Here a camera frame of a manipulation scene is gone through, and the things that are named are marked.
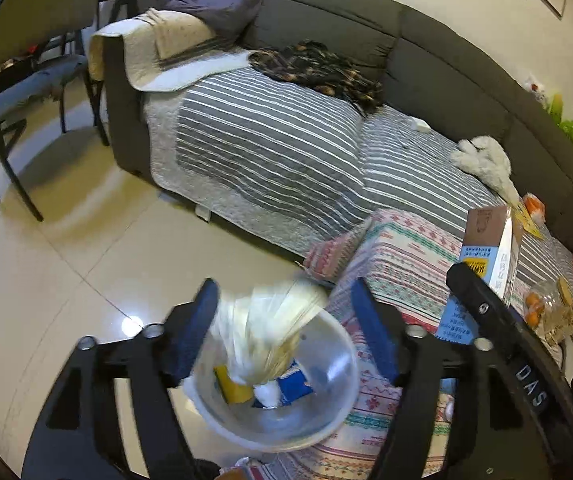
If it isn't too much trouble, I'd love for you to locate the glass jar with wooden lid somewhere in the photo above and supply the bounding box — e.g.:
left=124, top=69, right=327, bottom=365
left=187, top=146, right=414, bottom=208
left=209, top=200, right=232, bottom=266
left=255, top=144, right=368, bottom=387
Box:
left=523, top=277, right=573, bottom=333

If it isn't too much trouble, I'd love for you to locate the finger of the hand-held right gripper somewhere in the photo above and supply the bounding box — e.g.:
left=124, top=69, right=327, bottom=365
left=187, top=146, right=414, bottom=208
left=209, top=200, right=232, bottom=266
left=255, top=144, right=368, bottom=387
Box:
left=447, top=263, right=520, bottom=358

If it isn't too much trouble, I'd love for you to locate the cream quilt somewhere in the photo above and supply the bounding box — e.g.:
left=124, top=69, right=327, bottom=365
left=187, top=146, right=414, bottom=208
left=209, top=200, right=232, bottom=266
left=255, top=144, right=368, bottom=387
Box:
left=89, top=7, right=252, bottom=93

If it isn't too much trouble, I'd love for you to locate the grey striped blanket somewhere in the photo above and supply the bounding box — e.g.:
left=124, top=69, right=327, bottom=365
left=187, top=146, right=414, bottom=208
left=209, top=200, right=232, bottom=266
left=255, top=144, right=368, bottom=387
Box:
left=141, top=50, right=573, bottom=346

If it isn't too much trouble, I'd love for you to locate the purple grey cloth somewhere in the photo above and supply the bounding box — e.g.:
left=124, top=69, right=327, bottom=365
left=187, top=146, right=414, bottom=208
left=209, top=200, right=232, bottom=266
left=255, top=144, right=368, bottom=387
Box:
left=156, top=0, right=272, bottom=36

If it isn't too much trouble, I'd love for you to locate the yellow wrapper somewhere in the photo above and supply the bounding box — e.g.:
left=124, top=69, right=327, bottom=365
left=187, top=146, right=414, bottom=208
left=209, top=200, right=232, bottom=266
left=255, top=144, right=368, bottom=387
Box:
left=214, top=365, right=253, bottom=405

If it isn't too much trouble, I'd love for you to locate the blue snack packet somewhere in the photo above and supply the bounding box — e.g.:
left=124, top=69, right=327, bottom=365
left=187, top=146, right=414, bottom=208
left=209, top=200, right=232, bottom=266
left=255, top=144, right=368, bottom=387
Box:
left=276, top=360, right=315, bottom=406

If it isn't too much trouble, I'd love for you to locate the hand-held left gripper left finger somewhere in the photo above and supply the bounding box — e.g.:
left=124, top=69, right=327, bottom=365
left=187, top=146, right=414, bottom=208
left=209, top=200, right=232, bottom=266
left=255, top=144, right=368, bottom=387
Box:
left=21, top=277, right=220, bottom=480

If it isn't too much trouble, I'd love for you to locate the black frame chair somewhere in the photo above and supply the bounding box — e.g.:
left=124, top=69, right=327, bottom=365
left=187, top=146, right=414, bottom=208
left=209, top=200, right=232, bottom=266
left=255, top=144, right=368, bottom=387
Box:
left=0, top=0, right=112, bottom=223

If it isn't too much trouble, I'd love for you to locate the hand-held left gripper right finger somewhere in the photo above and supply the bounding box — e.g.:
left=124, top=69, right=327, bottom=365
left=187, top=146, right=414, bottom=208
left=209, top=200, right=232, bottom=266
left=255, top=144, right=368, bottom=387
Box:
left=351, top=277, right=555, bottom=480

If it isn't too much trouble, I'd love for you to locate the grey sofa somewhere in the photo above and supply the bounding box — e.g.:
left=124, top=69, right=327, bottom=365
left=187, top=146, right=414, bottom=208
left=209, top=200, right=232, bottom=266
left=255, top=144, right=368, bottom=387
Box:
left=104, top=0, right=573, bottom=256

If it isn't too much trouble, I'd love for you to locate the white plush dog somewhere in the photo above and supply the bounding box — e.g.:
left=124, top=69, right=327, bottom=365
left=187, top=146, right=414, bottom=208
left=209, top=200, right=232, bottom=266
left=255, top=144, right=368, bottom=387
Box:
left=451, top=135, right=520, bottom=203

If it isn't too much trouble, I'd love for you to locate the brown and blue carton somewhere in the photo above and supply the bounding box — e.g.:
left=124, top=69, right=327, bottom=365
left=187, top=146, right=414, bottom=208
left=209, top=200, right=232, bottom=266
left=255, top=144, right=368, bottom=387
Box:
left=437, top=205, right=522, bottom=341

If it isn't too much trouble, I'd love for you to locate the yellow book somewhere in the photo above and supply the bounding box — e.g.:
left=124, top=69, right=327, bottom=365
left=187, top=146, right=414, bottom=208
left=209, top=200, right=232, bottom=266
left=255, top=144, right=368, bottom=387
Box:
left=511, top=200, right=542, bottom=238

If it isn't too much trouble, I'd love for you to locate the orange plastic bag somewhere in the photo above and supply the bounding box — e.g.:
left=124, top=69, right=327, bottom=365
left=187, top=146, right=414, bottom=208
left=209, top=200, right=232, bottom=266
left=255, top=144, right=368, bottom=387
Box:
left=524, top=193, right=546, bottom=221

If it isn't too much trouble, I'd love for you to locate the plastic wrapper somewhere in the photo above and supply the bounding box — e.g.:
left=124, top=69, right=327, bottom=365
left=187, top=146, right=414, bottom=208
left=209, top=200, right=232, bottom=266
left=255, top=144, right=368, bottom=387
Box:
left=206, top=280, right=330, bottom=406

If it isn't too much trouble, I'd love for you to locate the dark plaid shirt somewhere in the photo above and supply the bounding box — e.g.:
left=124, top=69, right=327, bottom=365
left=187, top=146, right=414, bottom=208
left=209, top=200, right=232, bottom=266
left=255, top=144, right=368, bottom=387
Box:
left=249, top=40, right=385, bottom=118

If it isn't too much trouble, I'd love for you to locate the white round bin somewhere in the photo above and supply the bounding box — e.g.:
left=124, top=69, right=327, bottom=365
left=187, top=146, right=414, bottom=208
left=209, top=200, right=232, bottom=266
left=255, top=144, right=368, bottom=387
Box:
left=181, top=305, right=360, bottom=453

